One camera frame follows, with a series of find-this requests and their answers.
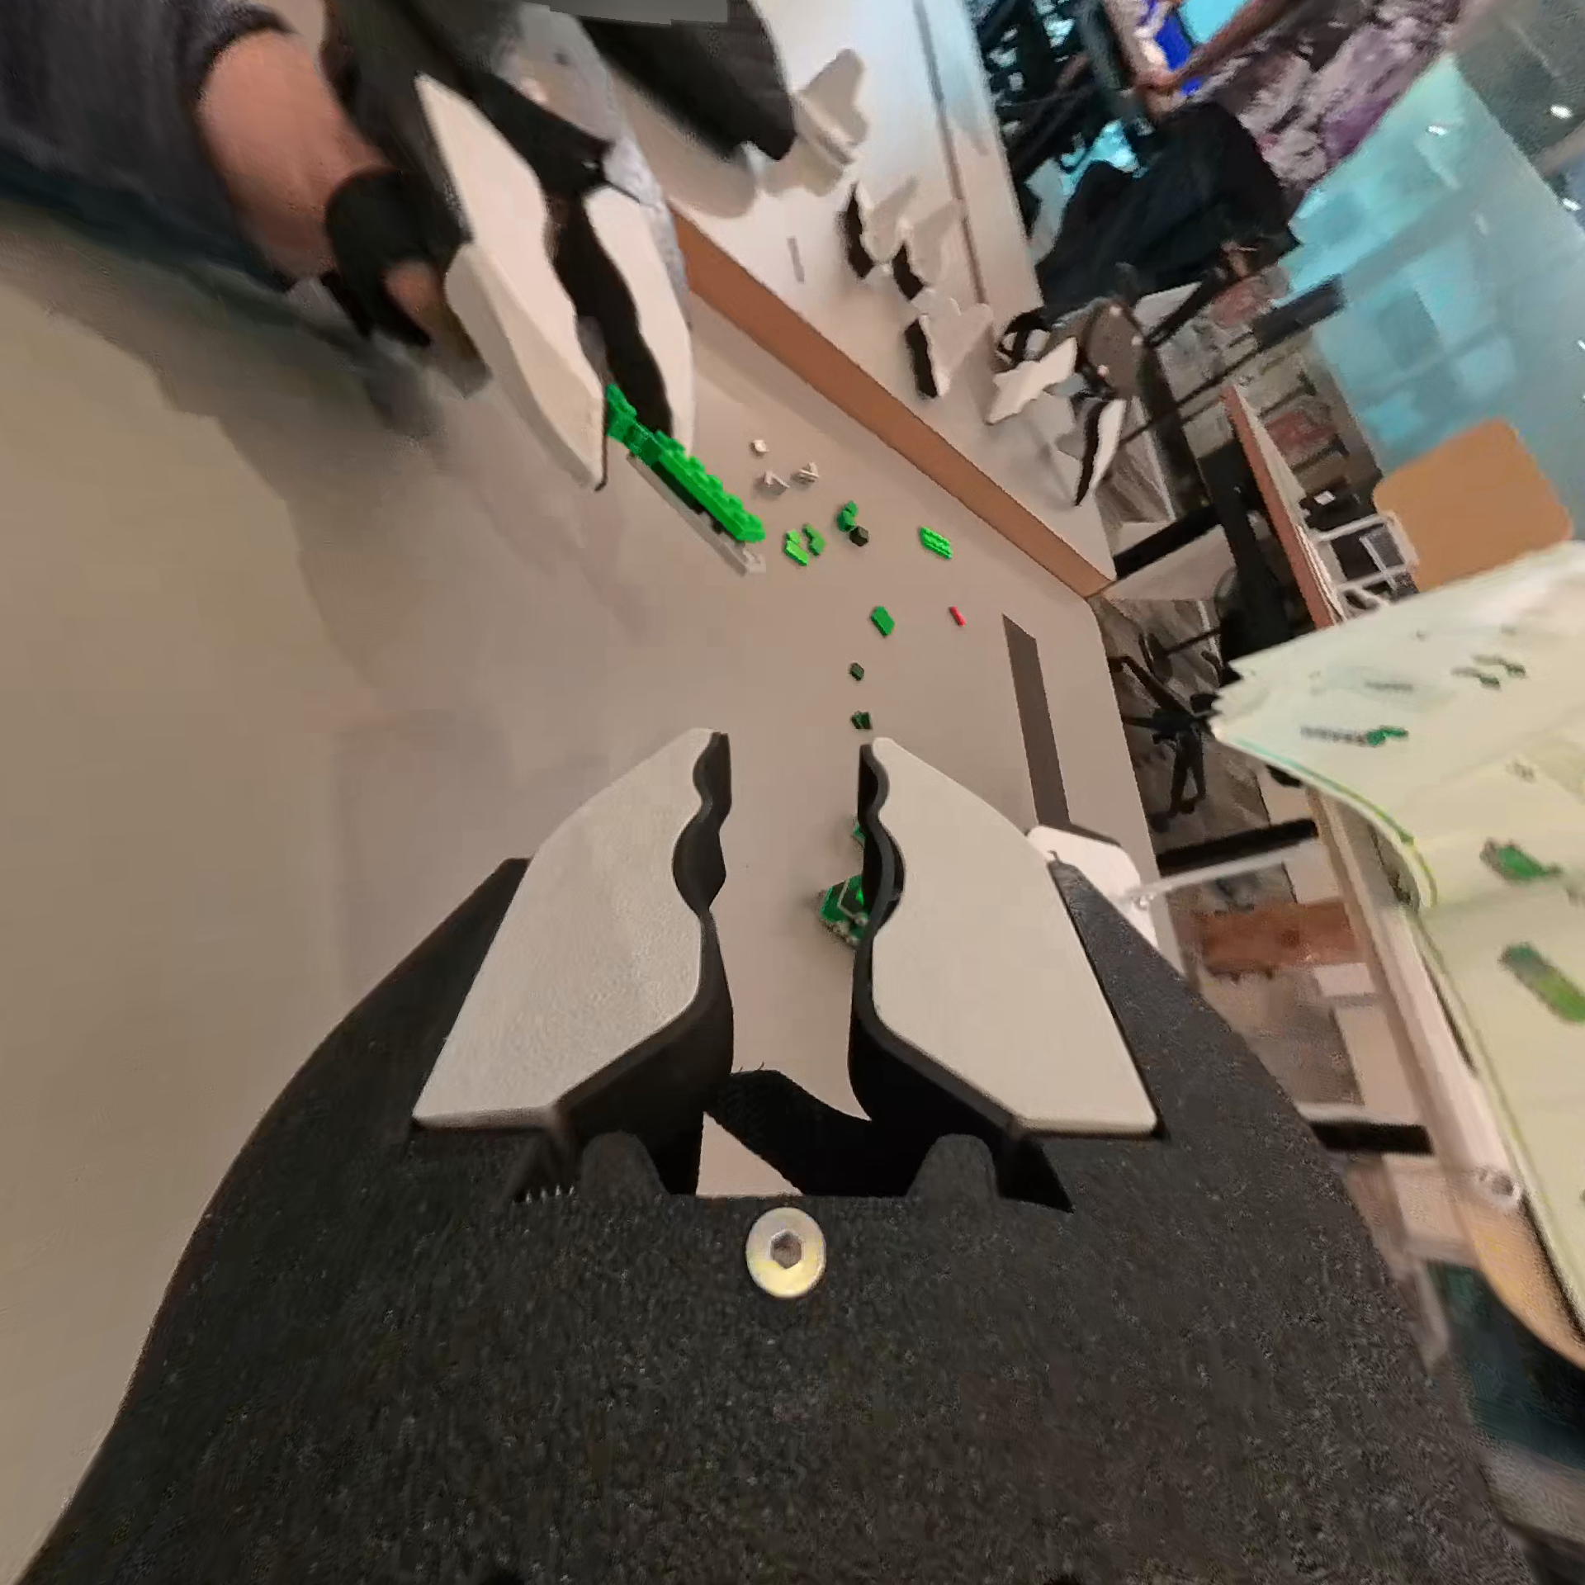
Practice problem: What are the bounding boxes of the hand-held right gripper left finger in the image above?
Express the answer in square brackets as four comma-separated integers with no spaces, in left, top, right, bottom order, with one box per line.
[412,726,735,1193]

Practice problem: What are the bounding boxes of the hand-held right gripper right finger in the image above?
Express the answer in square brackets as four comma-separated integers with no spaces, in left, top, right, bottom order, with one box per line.
[847,736,1163,1144]

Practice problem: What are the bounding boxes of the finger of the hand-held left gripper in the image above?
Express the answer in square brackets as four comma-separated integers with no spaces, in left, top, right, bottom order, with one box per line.
[415,74,615,495]
[557,184,699,447]

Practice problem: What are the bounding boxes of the grey and green brick assembly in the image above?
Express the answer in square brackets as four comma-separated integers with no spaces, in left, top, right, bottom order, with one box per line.
[603,381,770,579]

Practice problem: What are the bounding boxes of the person's left forearm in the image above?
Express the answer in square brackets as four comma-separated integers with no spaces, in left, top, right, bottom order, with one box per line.
[0,0,303,288]

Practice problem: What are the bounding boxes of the grey desk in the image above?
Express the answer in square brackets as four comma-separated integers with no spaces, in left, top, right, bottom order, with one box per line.
[0,123,1169,1585]

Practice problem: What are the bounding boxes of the wooden side desk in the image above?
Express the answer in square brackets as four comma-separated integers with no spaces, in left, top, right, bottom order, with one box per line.
[1219,381,1420,627]

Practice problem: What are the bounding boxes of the person's left hand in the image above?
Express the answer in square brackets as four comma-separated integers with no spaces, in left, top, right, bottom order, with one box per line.
[199,36,491,397]

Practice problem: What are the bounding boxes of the scattered small green bricks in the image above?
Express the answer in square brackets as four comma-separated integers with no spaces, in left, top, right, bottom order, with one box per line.
[780,498,958,733]

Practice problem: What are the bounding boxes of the black office chair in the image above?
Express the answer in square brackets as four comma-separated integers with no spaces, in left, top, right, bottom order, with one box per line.
[996,99,1308,496]

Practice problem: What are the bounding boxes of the instruction booklet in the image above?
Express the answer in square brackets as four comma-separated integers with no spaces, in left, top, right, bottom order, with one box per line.
[1216,541,1585,1239]

